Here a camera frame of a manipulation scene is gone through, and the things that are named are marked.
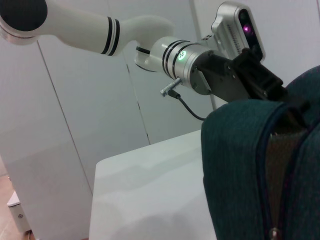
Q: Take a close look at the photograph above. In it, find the dark teal insulated lunch bag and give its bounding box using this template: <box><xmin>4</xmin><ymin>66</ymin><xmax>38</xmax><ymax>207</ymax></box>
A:
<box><xmin>201</xmin><ymin>64</ymin><xmax>320</xmax><ymax>240</ymax></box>

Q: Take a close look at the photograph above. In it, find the left gripper cable with plug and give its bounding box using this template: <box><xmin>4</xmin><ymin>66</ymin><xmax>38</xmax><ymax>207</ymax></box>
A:
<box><xmin>159</xmin><ymin>76</ymin><xmax>209</xmax><ymax>121</ymax></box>

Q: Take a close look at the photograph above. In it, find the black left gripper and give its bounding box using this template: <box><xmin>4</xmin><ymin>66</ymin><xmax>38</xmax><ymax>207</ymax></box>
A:
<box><xmin>195</xmin><ymin>47</ymin><xmax>288</xmax><ymax>104</ymax></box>

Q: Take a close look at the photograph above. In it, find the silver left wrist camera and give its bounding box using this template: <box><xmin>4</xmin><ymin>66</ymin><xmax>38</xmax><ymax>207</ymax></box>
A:
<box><xmin>210</xmin><ymin>1</ymin><xmax>267</xmax><ymax>63</ymax></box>

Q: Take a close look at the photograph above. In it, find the white box device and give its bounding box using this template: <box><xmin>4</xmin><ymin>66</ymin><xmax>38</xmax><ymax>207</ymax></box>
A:
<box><xmin>6</xmin><ymin>189</ymin><xmax>33</xmax><ymax>236</ymax></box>

